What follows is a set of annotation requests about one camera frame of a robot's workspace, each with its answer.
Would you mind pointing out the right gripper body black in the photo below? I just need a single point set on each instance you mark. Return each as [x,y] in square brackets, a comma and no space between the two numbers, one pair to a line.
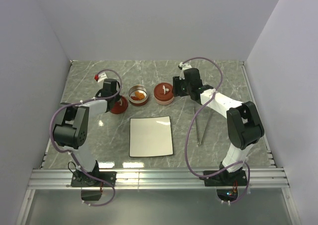
[185,88]

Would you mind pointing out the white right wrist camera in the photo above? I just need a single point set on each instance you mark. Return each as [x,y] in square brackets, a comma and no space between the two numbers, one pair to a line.
[183,67]

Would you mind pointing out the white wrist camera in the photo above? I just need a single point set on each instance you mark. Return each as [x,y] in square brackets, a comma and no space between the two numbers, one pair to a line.
[100,77]
[183,67]

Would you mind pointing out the steel bowl red base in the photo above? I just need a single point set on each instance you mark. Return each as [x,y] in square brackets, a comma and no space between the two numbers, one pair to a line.
[139,88]

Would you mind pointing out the white square plate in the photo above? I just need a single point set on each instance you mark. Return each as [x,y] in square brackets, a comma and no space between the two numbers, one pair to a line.
[150,137]

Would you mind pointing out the metal tongs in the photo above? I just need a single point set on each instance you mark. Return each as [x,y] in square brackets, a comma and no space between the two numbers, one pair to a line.
[202,123]

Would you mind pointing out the red lid with white tab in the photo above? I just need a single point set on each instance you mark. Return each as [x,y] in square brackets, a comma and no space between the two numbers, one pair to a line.
[163,91]

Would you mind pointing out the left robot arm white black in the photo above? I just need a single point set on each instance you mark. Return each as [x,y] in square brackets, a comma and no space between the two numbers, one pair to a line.
[69,128]

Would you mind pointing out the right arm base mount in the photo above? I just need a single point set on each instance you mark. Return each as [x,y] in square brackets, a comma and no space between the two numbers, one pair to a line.
[238,178]

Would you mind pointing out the orange fried chicken piece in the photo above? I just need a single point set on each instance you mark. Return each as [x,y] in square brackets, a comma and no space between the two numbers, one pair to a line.
[141,97]

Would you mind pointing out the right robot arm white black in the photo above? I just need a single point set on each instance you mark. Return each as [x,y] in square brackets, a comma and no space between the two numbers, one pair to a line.
[243,121]

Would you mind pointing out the aluminium rail frame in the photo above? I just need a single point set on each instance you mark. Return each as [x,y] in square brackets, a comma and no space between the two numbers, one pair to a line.
[160,190]

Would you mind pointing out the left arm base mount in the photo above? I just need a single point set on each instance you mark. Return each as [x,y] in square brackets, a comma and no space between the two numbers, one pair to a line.
[91,189]

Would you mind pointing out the red lid with ring handle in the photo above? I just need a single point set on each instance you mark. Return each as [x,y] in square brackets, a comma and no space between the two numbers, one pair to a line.
[120,106]

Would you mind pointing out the pink cream round container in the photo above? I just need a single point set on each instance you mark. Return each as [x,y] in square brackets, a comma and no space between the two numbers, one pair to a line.
[164,102]

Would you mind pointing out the dark red curved sausage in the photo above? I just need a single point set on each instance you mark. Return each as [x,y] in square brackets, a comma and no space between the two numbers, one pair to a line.
[134,98]

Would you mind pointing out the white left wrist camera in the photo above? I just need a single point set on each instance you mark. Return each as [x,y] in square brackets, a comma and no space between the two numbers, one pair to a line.
[100,77]

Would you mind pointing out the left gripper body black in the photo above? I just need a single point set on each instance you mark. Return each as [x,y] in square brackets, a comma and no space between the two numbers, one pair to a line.
[117,98]

